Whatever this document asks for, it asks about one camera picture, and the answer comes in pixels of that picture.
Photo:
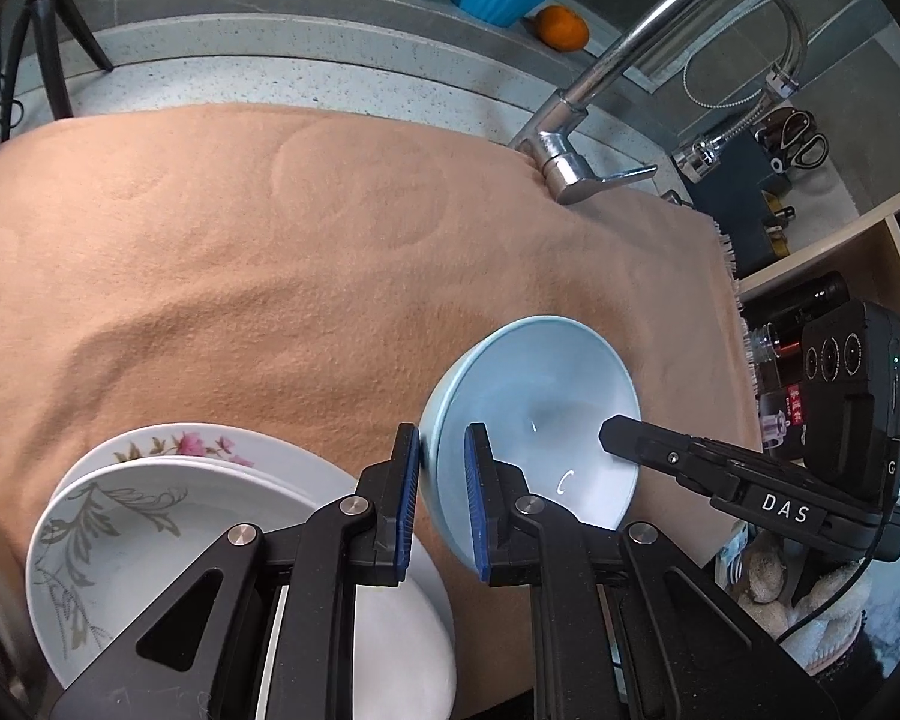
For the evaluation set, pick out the light blue bowl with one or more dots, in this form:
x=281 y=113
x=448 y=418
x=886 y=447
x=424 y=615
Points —
x=540 y=390

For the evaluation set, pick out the wooden shelf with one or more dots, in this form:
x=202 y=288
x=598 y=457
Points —
x=832 y=249

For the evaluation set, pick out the dark bottle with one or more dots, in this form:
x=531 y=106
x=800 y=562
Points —
x=817 y=298

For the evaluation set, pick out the chrome faucet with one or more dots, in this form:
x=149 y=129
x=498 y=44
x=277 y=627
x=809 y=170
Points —
x=570 y=161

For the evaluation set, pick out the white plate grey leaf print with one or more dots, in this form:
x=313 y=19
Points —
x=120 y=566

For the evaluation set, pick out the blue patterned cloth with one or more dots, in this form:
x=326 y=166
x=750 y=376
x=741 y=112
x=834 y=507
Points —
x=896 y=615

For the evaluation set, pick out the black scissors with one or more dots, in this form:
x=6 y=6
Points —
x=791 y=136

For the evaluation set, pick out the orange fruit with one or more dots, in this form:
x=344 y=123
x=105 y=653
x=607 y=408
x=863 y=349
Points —
x=562 y=28

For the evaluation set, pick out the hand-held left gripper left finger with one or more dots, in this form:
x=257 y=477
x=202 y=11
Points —
x=407 y=499

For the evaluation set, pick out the beige cloth mat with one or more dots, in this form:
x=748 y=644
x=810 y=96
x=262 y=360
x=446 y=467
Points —
x=270 y=277

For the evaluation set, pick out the black tripod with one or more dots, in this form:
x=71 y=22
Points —
x=49 y=52

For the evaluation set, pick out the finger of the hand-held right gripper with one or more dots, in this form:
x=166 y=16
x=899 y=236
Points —
x=720 y=476

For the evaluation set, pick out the person's right forearm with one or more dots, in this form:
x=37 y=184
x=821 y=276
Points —
x=825 y=615

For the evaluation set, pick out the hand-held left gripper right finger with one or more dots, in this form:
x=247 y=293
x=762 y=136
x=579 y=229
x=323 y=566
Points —
x=476 y=502

